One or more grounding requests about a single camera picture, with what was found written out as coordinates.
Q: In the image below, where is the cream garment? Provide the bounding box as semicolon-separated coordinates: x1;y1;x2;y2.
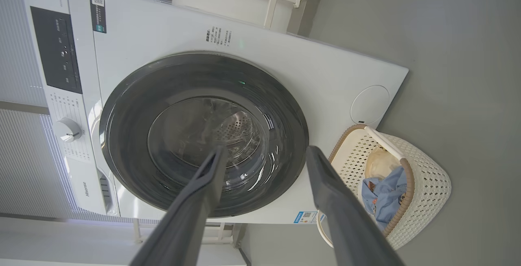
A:
364;147;401;180

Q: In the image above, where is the blue energy label sticker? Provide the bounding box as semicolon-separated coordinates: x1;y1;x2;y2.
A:
294;211;326;224

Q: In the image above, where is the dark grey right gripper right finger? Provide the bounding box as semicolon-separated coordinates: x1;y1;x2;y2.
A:
305;145;405;266

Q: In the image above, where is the white front-load washing machine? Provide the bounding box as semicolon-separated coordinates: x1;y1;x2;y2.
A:
18;0;409;224

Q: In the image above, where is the cream perforated laundry basket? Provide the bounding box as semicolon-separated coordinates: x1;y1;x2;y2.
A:
317;124;451;250

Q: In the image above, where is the blue printed garment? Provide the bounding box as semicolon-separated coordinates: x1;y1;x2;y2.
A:
361;166;408;232

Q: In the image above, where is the white metal rack frame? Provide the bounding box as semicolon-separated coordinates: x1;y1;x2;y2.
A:
195;0;304;30

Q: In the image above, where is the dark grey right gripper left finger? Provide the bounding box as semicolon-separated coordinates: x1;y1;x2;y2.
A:
129;146;228;266

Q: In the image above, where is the washing machine glass door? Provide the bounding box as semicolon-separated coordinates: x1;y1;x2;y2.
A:
99;52;309;218

